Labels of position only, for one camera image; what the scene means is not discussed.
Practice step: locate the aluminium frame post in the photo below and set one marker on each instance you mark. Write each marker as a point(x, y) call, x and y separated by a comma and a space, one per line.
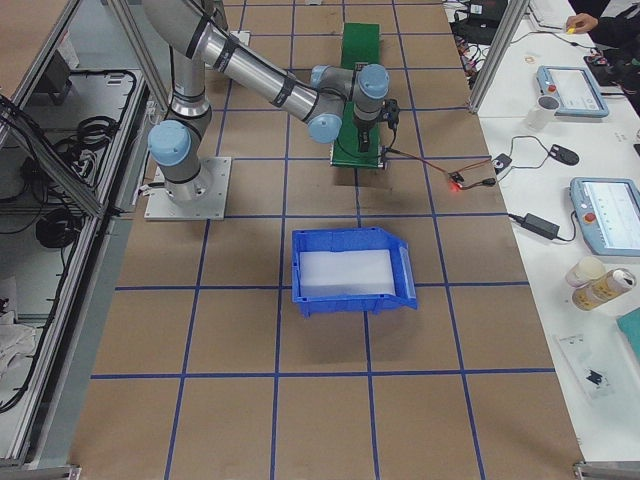
point(506, 30)

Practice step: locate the white mug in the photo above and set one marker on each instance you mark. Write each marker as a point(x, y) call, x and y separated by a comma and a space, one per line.
point(542, 113)

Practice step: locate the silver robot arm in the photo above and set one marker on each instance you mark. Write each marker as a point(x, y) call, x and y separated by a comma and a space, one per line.
point(197, 35)

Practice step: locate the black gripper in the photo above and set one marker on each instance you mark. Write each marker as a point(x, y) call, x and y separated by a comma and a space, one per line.
point(362, 128)

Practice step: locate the teach pendant tablet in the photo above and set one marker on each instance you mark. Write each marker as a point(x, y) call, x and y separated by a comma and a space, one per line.
point(607, 211)
point(575, 89)

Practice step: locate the far teach pendant tablet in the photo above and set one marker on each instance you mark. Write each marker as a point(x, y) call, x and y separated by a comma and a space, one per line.
point(575, 89)

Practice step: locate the blue plastic bin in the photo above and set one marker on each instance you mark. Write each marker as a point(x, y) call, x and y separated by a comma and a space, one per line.
point(363, 269)

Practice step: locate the green conveyor belt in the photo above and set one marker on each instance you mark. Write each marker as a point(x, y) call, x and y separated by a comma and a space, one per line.
point(367, 87)

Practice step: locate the black power brick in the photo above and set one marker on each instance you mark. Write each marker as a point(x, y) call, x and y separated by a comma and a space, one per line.
point(540, 226)

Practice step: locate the near teach pendant tablet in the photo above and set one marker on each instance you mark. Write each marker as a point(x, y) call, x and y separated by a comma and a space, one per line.
point(607, 211)

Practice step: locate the yellow drink can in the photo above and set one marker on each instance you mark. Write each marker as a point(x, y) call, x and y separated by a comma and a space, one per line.
point(609, 286)

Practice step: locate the beige lidded cup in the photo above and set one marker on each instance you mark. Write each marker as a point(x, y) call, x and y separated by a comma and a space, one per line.
point(587, 269)

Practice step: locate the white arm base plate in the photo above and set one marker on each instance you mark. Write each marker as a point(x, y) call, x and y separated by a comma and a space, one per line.
point(202, 198)

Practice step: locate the small red led board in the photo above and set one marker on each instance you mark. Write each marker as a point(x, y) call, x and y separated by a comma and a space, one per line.
point(456, 181)

